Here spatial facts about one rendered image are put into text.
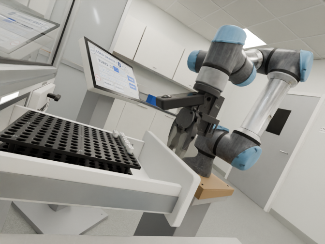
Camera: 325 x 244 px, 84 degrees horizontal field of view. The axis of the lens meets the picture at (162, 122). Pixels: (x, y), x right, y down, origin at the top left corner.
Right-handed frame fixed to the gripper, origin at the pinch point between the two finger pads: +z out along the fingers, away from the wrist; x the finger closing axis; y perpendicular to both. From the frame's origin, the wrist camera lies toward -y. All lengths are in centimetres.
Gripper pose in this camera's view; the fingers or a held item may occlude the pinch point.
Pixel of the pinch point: (169, 157)
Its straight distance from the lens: 48.3
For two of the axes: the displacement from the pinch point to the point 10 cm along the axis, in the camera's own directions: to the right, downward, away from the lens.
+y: 8.4, 3.0, 4.6
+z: -3.9, 9.2, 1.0
